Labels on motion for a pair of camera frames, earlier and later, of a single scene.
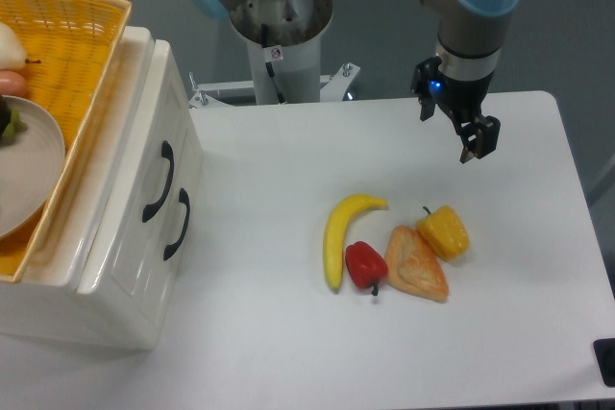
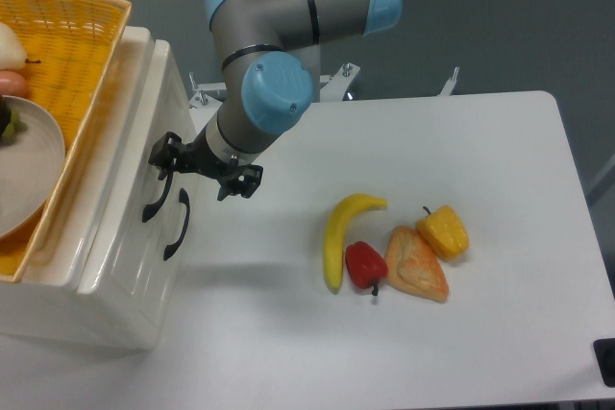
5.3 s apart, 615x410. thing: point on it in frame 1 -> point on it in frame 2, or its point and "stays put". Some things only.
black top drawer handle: [167, 151] stays put
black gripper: [465, 99] -> [168, 152]
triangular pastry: [414, 267] stays put
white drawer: [154, 210] stays put
